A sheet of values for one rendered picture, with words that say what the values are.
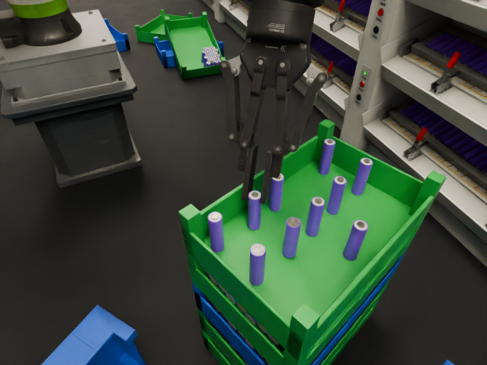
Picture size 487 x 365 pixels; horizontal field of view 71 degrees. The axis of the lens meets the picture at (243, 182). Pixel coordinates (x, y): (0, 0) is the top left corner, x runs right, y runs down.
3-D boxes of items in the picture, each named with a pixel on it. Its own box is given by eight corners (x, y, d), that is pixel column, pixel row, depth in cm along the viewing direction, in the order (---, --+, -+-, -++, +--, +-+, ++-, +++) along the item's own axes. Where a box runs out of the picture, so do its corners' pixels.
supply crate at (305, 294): (298, 363, 36) (309, 330, 31) (185, 250, 47) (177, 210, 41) (426, 216, 51) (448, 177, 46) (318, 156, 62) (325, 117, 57)
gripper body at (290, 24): (238, -6, 36) (228, 85, 39) (318, 1, 34) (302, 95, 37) (254, 7, 43) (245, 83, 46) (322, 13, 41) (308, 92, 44)
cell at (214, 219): (217, 255, 46) (214, 224, 41) (208, 247, 47) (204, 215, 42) (227, 247, 47) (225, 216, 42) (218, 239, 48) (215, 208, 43)
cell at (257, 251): (246, 249, 39) (246, 279, 43) (258, 259, 38) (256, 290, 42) (257, 240, 39) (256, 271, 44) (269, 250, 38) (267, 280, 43)
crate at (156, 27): (169, 45, 182) (167, 30, 177) (137, 40, 187) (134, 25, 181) (193, 27, 203) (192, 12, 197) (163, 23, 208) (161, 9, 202)
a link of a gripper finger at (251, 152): (253, 149, 43) (247, 148, 43) (246, 200, 45) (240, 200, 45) (258, 145, 46) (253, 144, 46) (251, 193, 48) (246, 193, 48)
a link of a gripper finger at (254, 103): (268, 58, 39) (256, 55, 39) (246, 151, 43) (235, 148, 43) (275, 59, 42) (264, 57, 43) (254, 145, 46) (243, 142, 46)
